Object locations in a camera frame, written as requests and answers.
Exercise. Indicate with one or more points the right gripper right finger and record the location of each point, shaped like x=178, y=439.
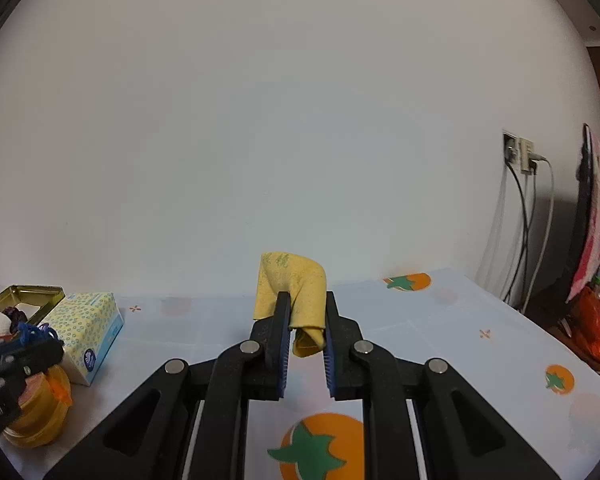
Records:
x=421, y=421

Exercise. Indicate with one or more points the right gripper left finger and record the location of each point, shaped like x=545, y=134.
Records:
x=188, y=421

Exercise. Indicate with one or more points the purple knitted scrunchie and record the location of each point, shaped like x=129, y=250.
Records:
x=16, y=317

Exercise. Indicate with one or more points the yellow cloth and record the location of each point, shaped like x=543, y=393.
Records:
x=305, y=281

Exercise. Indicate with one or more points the yellow round lidded container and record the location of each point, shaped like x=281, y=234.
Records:
x=44, y=406

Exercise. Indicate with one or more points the gold metal tin box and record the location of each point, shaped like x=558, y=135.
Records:
x=36, y=301

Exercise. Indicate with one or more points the yellow blue tissue pack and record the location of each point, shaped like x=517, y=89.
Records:
x=87, y=323

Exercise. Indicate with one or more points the pink patterned hanging board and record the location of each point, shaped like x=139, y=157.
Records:
x=584, y=252

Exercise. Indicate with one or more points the wall power socket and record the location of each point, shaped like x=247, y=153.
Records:
x=517, y=152

